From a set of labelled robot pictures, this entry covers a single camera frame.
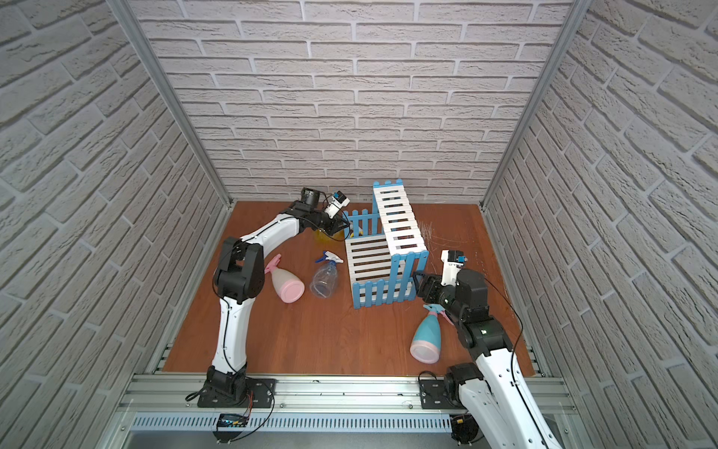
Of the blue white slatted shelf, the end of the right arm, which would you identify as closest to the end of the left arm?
the blue white slatted shelf

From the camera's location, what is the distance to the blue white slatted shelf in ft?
2.48

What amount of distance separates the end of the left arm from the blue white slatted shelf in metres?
0.06

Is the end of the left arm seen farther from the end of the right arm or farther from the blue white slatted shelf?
the end of the right arm

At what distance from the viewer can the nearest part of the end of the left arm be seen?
2.72 ft
